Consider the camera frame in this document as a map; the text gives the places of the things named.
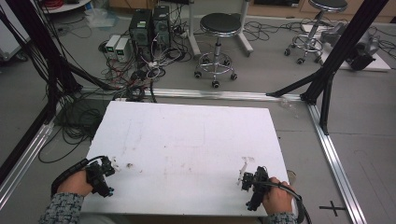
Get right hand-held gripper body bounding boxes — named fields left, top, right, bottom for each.
left=241, top=165, right=273, bottom=213

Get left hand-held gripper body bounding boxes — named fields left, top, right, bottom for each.
left=85, top=155, right=117, bottom=199

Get person's right hand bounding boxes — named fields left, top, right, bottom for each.
left=262, top=176, right=295, bottom=216

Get person's left hand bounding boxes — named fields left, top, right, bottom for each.
left=56, top=169, right=94, bottom=198

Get white power supply unit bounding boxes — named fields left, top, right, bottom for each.
left=114, top=36, right=132, bottom=63
left=105, top=34, right=122, bottom=61

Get black computer tower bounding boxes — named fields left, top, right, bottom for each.
left=151, top=5, right=172, bottom=51
left=128, top=8, right=154, bottom=63

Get white metal stand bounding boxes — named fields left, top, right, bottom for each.
left=186, top=0, right=255, bottom=59

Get clear plastic bag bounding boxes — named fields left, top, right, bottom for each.
left=84, top=7, right=120, bottom=30

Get black round stool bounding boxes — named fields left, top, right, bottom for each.
left=192, top=12, right=243, bottom=90
left=283, top=0, right=349, bottom=66

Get white round table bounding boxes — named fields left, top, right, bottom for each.
left=39, top=0, right=93, bottom=15

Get grey machine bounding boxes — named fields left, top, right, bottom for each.
left=319, top=21, right=381, bottom=72

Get white floor board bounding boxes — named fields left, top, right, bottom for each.
left=300, top=23, right=392, bottom=73

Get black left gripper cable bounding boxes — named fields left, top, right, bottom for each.
left=49, top=154, right=108, bottom=198

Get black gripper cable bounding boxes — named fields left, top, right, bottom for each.
left=257, top=180, right=313, bottom=224
left=49, top=154, right=108, bottom=198

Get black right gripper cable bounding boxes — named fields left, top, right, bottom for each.
left=257, top=180, right=313, bottom=224

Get tangle of floor cables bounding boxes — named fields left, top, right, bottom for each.
left=37, top=46, right=195, bottom=164

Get aluminium floor rail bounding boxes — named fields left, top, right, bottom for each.
left=305, top=102, right=369, bottom=224
left=79, top=86, right=304, bottom=103
left=0, top=121, right=56, bottom=210

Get black floor cables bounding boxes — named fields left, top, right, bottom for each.
left=242, top=18, right=314, bottom=43

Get black frame post with cables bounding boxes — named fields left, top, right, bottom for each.
left=0, top=0, right=120, bottom=126

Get black braced frame post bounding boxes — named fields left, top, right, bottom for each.
left=265, top=0, right=390, bottom=136

